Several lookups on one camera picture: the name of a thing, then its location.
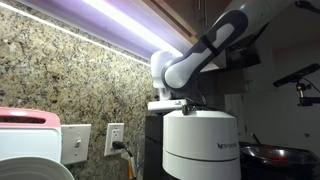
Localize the black power plug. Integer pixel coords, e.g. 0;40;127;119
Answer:
112;141;133;157

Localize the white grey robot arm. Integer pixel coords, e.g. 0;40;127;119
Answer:
147;0;294;113

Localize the black camera on stand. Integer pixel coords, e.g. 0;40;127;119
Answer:
273;63;320;106

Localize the pink white cutting board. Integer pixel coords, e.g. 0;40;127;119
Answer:
0;107;62;162

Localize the silver metal pan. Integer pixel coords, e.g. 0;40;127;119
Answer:
240;134;319;168

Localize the under-cabinet light strip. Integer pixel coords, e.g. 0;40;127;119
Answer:
17;0;192;61

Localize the white wall outlet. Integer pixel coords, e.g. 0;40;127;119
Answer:
104;123;124;156

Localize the white Nespresso coffee machine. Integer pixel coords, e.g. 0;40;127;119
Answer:
162;110;241;180

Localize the white light switch plate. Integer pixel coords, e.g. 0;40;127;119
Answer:
61;124;91;165

